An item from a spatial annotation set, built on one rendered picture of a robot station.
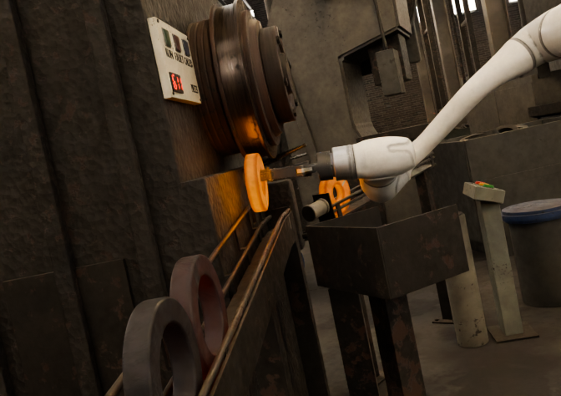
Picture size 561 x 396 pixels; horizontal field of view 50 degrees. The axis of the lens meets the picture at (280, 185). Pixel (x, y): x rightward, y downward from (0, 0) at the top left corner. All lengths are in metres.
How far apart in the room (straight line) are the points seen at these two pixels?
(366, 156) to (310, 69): 3.03
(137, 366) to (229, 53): 1.06
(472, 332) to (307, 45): 2.69
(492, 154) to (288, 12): 1.83
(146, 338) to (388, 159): 0.97
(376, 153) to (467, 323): 1.14
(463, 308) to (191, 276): 1.74
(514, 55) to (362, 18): 2.84
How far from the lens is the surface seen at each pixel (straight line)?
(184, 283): 0.87
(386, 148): 1.54
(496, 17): 10.70
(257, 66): 1.64
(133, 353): 0.70
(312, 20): 4.56
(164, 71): 1.38
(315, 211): 2.09
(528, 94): 5.55
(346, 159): 1.54
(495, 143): 3.85
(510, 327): 2.60
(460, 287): 2.47
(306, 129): 4.51
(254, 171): 1.53
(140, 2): 1.41
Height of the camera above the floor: 0.89
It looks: 3 degrees down
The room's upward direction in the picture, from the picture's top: 12 degrees counter-clockwise
